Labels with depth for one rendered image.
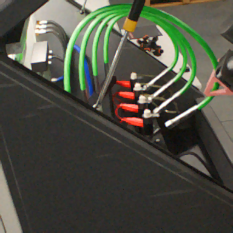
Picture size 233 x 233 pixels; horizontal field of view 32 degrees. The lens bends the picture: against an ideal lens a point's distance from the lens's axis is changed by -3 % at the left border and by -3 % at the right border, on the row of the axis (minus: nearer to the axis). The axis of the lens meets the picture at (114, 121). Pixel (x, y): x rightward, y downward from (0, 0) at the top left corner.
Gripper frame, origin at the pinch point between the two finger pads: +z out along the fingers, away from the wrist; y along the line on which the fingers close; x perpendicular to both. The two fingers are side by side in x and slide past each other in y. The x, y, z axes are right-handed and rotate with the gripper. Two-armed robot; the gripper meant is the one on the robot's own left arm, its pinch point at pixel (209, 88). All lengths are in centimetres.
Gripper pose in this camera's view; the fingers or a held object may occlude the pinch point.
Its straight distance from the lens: 103.1
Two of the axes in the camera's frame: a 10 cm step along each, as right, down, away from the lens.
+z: -5.0, 4.4, 7.5
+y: -3.8, 6.7, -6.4
